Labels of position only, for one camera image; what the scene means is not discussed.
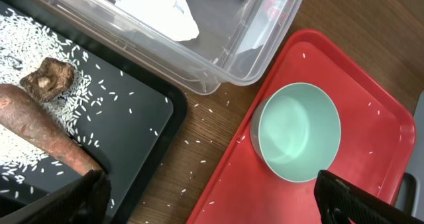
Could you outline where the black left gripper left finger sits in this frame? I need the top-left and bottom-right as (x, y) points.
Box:
(1, 170), (111, 224)

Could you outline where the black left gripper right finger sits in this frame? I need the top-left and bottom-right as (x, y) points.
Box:
(314, 170), (423, 224)

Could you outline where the green bowl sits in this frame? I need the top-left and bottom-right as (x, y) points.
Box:
(250, 82), (342, 183)

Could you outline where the brown carrot piece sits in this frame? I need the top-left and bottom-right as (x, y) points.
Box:
(1, 84), (101, 176)

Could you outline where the brown food chunk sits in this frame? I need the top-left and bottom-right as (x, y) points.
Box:
(19, 58), (75, 103)

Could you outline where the white rice pile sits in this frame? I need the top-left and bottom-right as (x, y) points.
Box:
(1, 7), (102, 184)

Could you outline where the black waste tray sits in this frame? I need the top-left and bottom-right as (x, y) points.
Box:
(1, 0), (187, 223)

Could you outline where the clear plastic bin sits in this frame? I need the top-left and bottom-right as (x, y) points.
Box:
(31, 0), (302, 95)

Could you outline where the crumpled white tissue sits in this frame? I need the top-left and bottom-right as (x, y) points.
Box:
(112, 0), (199, 42)

